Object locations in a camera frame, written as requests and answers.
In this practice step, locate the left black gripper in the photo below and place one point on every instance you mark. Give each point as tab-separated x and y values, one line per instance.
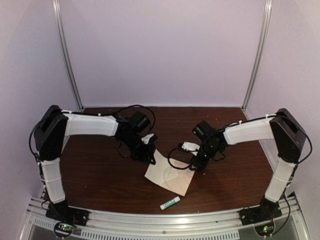
148	152

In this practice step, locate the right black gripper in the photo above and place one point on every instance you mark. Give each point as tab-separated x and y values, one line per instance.
200	165

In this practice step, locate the cream letter paper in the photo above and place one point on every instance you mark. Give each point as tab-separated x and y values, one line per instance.
160	173

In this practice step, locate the beige envelope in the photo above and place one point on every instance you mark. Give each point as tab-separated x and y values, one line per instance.
177	180

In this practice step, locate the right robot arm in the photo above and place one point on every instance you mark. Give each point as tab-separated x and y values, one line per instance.
280	127

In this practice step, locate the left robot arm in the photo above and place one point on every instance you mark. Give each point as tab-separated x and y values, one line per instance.
57	125

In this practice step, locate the green white glue stick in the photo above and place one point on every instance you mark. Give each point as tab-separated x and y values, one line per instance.
170	203

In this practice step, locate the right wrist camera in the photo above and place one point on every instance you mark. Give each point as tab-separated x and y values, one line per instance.
188	146

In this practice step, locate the aluminium front rail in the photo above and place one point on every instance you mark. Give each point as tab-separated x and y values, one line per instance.
105	225

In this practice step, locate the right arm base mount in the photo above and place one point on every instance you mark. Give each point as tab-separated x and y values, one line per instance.
266	211

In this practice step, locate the right aluminium frame post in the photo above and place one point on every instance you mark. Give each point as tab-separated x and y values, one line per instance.
264	30

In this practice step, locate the aluminium frame post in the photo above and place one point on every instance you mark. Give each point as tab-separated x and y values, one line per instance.
264	30
65	53

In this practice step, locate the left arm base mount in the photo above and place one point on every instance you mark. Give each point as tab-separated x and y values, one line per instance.
64	213

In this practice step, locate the left aluminium frame post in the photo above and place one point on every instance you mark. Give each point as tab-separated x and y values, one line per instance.
65	53

